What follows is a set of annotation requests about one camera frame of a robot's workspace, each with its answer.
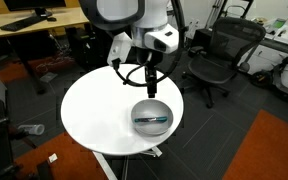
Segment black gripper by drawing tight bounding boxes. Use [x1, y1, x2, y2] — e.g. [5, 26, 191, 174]
[135, 49, 158, 100]

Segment teal marker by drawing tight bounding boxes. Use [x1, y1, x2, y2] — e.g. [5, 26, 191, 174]
[133, 115, 169, 124]

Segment grey metal bowl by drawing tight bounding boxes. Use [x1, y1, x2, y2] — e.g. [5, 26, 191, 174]
[130, 98, 174, 137]

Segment black mesh office chair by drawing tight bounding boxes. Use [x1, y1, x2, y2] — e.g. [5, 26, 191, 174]
[182, 16, 268, 109]

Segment black floor case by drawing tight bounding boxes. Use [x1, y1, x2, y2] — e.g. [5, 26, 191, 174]
[193, 28, 215, 48]

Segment black computer tower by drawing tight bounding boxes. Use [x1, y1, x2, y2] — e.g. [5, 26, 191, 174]
[65, 26, 98, 69]

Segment white metal table base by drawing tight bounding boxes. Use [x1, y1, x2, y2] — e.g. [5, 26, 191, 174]
[92, 145, 163, 180]

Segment metal tripod stand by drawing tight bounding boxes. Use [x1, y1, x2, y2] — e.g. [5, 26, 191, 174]
[205, 0, 230, 29]

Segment grey flat floor box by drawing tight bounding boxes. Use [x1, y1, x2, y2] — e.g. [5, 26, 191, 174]
[38, 71, 58, 84]

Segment light wooden desk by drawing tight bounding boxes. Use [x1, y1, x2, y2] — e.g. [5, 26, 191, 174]
[0, 6, 90, 94]

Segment black kick scooter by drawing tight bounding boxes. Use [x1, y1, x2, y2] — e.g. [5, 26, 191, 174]
[248, 49, 288, 104]

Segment white desk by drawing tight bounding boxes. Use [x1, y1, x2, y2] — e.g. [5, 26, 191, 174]
[247, 16, 288, 76]

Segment white paper scrap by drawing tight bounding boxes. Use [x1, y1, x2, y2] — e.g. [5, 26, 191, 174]
[47, 153, 58, 164]

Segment green white box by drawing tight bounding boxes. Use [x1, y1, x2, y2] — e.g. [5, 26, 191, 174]
[271, 18, 288, 30]

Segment black computer monitor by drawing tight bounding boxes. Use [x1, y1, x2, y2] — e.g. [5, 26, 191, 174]
[3, 0, 68, 18]

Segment black keyboard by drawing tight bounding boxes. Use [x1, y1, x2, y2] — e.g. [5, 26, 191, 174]
[0, 14, 48, 33]

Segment black camera cable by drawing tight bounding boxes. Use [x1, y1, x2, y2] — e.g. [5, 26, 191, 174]
[112, 0, 187, 88]

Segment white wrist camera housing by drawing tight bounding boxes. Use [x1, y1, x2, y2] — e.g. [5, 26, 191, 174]
[106, 32, 133, 69]

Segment tangled floor cables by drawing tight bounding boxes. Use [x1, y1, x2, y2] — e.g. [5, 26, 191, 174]
[33, 34, 77, 76]

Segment black upright post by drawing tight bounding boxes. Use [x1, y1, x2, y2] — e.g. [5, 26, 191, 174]
[35, 159, 55, 180]

